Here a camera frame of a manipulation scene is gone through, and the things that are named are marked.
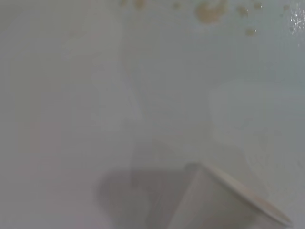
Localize white paper cup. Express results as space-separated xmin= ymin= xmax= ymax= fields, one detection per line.
xmin=166 ymin=162 xmax=294 ymax=229

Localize brown water stain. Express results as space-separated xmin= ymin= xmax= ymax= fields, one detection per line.
xmin=119 ymin=0 xmax=296 ymax=38

